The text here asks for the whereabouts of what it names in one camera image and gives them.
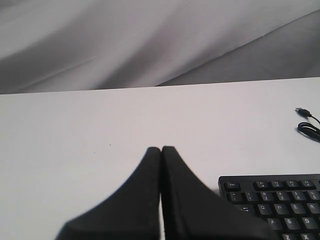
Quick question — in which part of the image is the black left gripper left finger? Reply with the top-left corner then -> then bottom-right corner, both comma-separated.
56,147 -> 161,240

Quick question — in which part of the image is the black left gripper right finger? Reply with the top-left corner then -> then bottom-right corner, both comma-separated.
161,146 -> 278,240

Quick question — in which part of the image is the black acer keyboard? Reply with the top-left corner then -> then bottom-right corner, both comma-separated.
218,174 -> 320,240

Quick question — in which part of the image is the grey backdrop cloth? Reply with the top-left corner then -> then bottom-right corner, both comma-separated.
0,0 -> 320,94

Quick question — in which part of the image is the black keyboard usb cable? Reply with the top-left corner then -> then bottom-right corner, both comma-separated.
294,106 -> 320,145

